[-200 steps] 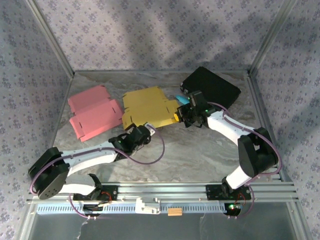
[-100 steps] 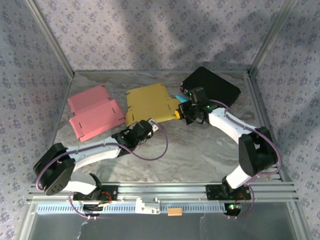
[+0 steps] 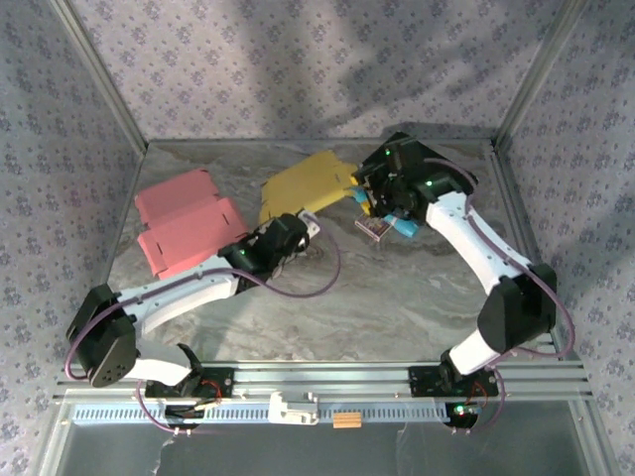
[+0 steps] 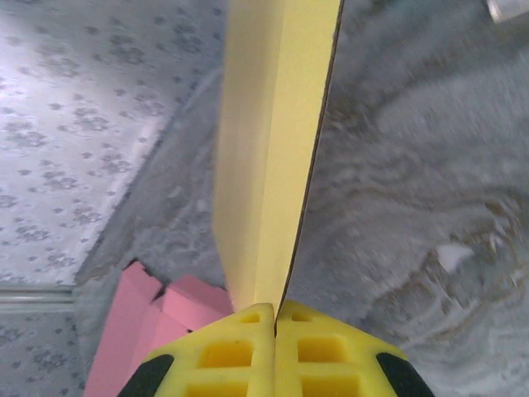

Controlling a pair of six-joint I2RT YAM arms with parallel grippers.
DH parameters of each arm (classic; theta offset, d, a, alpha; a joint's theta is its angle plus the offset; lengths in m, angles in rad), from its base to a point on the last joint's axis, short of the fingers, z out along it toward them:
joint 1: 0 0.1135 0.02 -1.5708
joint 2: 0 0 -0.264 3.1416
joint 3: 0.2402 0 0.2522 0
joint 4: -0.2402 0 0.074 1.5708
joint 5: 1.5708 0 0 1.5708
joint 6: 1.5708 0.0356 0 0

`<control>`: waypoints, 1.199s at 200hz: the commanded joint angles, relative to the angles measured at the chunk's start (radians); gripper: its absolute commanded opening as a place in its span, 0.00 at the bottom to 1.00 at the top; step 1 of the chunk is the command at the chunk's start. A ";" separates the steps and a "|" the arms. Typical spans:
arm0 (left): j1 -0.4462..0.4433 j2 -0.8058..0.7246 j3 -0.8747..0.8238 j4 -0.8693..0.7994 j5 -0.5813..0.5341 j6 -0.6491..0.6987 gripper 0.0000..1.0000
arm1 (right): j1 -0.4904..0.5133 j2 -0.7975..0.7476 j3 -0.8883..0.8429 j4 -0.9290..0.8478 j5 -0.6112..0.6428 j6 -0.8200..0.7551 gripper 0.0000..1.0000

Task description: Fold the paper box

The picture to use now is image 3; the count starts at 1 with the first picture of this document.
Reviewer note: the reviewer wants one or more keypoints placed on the white plastic bracket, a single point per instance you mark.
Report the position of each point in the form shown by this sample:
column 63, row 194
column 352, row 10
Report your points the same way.
column 292, row 409

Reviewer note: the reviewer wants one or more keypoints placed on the aluminium frame post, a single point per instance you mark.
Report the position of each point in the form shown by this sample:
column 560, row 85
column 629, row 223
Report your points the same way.
column 101, row 74
column 542, row 74

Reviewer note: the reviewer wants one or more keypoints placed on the aluminium rail beam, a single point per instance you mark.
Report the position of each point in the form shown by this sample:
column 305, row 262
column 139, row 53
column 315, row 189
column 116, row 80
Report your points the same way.
column 322, row 379

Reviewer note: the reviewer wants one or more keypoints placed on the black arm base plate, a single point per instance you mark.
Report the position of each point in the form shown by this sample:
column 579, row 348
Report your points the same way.
column 421, row 382
column 223, row 382

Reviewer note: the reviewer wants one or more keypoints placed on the grey metal base panel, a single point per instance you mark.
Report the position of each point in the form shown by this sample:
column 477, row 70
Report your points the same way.
column 297, row 451

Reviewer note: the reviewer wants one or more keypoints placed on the black controller board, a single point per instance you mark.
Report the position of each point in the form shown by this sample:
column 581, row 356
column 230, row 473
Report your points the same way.
column 183, row 412

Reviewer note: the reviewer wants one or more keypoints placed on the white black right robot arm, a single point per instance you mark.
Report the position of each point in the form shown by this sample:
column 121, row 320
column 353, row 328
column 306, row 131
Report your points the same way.
column 461, row 233

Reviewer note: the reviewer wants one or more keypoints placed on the yellow paper box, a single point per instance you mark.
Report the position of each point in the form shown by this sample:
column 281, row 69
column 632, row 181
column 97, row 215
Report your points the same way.
column 307, row 186

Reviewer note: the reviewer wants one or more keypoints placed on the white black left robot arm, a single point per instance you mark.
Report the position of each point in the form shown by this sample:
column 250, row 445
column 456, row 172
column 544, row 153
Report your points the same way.
column 173, row 292

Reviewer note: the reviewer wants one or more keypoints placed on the small orange block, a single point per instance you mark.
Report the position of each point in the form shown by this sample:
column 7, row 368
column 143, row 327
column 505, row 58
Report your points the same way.
column 347, row 421

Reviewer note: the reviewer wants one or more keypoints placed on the pink paper box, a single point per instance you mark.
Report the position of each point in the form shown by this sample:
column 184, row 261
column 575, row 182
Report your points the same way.
column 188, row 233

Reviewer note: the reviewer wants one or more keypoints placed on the aluminium side rail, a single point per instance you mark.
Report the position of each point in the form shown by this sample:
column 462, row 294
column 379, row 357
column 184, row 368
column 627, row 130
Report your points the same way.
column 120, row 223
column 518, row 223

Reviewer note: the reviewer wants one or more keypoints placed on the circuit board with green light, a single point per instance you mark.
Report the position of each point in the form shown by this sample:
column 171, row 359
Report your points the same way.
column 464, row 412

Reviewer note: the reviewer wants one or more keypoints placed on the black hard case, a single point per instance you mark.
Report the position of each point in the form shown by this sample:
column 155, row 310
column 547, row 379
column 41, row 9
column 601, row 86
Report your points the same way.
column 446, row 161

